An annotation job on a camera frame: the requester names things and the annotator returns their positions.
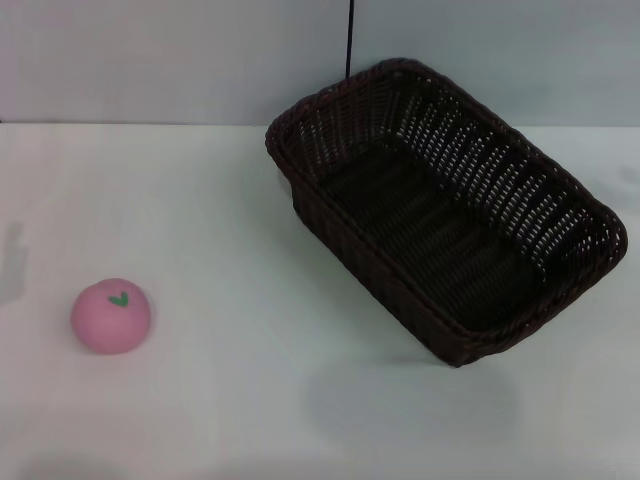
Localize black vertical wall strip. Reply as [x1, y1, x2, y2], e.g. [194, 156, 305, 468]
[342, 0, 355, 80]

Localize dark brown wicker basket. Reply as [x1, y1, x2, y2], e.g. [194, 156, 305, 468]
[264, 57, 629, 370]

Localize pink peach toy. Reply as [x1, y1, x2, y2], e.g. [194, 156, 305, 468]
[69, 277, 157, 356]

